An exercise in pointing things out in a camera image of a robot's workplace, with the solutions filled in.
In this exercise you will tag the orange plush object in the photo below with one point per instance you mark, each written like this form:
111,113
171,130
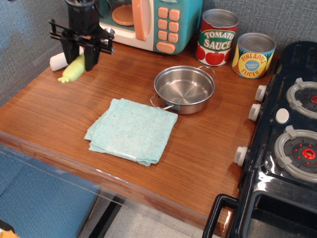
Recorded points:
8,234

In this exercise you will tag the pineapple slices can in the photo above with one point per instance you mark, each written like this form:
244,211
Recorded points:
253,55

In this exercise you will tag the plush mushroom toy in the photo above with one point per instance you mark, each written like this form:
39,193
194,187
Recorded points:
58,62

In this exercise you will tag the light blue folded cloth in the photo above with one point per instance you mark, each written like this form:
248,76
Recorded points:
132,131

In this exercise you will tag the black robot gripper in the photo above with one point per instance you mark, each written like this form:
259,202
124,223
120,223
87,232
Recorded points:
83,19

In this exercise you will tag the toy microwave teal and cream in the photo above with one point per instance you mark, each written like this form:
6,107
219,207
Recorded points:
162,26

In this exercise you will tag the tomato sauce can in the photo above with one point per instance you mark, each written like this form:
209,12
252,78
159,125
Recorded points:
217,32

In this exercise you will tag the small stainless steel pot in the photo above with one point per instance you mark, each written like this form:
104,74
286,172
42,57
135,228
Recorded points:
183,89

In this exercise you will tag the spoon with yellow-green handle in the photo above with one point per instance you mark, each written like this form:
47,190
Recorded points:
92,45

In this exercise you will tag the black toy stove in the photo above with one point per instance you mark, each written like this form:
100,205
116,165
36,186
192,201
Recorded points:
278,184

